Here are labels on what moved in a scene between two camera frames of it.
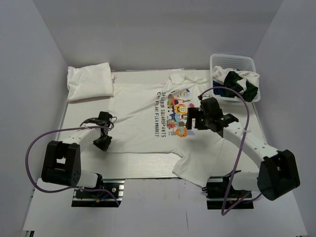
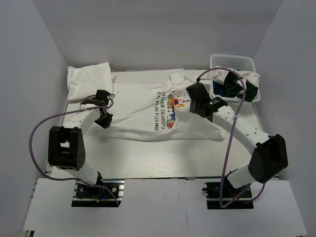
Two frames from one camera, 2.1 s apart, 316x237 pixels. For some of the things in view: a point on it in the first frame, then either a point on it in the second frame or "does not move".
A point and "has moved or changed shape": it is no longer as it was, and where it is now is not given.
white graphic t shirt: (151, 117) has moved or changed shape
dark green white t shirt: (245, 82) does not move
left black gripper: (105, 146) -> (106, 124)
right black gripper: (194, 113) -> (192, 110)
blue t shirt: (218, 91) does not move
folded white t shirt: (89, 81) does not move
